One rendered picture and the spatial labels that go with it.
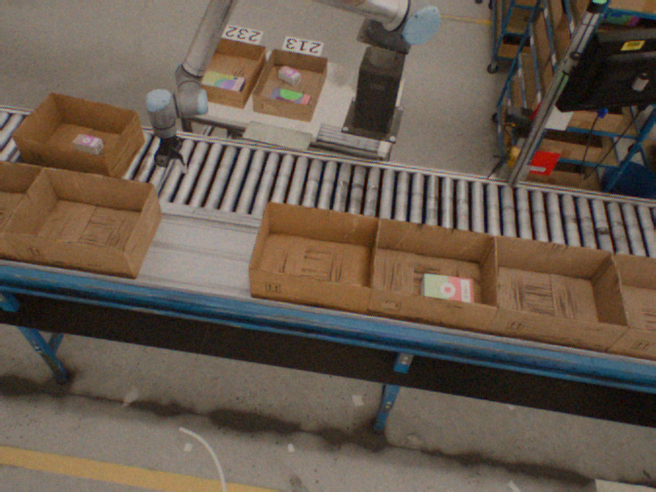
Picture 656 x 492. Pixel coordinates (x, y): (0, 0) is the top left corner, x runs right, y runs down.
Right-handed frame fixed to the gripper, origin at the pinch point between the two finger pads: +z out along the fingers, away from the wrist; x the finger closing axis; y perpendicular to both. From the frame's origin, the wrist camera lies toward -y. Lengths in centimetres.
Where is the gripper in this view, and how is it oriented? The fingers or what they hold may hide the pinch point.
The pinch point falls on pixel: (172, 172)
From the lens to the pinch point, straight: 241.4
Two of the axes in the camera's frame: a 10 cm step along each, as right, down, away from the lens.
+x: -9.9, -1.5, 0.4
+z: -0.6, 6.0, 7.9
